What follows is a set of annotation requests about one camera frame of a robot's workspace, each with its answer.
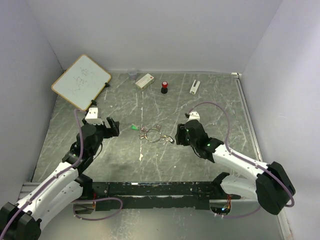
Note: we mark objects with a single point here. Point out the white corner bracket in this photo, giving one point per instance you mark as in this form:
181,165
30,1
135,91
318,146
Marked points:
236,74

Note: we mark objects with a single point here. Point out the red black stamp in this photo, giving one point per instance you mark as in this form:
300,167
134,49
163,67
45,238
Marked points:
164,87

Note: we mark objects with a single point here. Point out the white cardboard box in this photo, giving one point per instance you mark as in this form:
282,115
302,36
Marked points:
145,81

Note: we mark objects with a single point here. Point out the large metal keyring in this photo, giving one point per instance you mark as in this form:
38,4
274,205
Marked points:
153,135

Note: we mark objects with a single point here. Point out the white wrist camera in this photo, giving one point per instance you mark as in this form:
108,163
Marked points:
193,115
93,116

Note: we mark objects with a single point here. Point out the white plastic clip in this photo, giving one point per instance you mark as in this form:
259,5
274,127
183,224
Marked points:
195,86

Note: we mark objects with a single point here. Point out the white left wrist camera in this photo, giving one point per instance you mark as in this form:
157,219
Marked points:
93,116

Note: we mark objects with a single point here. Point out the silver key bunch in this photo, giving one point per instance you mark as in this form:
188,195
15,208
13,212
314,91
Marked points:
143,130

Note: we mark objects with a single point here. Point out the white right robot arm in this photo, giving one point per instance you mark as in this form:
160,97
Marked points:
268,184

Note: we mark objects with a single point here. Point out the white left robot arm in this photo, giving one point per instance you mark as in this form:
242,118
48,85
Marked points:
67,184

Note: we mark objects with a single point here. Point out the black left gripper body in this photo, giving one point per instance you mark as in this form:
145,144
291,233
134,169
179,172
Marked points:
102,132

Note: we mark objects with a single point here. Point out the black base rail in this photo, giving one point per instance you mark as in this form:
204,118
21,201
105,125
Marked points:
160,195

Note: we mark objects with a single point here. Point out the clear plastic cup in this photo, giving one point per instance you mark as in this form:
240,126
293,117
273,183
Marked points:
132,73

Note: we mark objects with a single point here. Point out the small framed whiteboard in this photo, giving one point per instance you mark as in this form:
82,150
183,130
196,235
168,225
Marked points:
82,82

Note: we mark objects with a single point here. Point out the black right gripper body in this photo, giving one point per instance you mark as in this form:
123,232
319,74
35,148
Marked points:
193,143

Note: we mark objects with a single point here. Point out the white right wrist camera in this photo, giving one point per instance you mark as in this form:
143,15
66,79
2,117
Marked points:
193,115

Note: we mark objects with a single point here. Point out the black tagged key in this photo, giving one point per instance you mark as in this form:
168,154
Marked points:
168,139

